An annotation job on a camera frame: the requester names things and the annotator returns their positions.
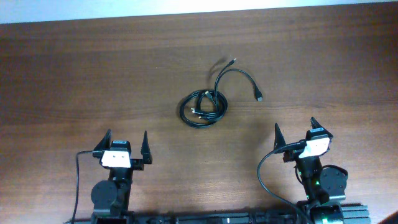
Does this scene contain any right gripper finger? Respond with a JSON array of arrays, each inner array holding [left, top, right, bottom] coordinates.
[[274, 123, 286, 150], [310, 117, 322, 129]]

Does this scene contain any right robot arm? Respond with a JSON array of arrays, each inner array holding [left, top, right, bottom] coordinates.
[[274, 117, 348, 223]]

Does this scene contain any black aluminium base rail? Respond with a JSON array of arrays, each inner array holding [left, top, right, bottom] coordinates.
[[74, 205, 371, 224]]

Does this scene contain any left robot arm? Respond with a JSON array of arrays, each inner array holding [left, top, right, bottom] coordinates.
[[91, 129, 153, 223]]

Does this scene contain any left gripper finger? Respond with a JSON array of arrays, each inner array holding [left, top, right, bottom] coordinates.
[[141, 131, 152, 164], [93, 129, 111, 151]]

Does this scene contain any long black usb cable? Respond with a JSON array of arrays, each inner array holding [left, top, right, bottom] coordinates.
[[178, 68, 264, 129]]

